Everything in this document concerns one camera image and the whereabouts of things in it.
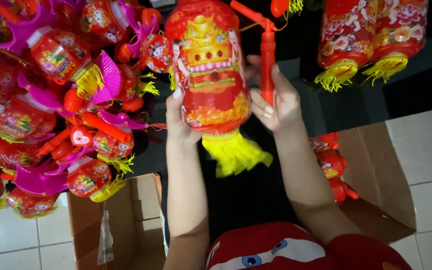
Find person's left hand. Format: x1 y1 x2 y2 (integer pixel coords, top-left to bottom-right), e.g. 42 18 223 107
165 87 202 145

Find person's right hand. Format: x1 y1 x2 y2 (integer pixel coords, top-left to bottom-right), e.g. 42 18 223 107
246 54 303 134

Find orange plastic lantern handle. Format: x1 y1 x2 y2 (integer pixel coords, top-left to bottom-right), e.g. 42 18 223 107
230 0 279 106

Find red lantern with yellow tassel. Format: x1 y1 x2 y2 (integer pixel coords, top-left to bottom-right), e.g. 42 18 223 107
164 0 274 178

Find small red boxed lantern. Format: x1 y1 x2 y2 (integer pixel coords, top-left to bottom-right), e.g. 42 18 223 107
309 132 340 153
328 178 359 205
316 150 348 180

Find large red floral lantern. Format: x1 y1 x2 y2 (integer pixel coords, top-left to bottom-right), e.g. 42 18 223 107
362 0 430 86
314 0 380 93

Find brown cardboard box with tape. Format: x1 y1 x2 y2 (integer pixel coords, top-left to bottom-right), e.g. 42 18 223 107
67 173 169 270

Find large brown cardboard box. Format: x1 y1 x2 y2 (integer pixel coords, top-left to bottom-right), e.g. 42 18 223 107
309 121 418 245

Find heap of small red lanterns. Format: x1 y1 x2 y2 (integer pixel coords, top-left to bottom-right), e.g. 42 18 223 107
0 0 172 220

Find person's red cartoon shirt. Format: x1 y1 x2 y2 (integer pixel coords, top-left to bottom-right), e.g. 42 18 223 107
205 221 414 270

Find orange lantern handle end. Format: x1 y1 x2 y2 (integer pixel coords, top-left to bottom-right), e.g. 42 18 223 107
270 0 305 19

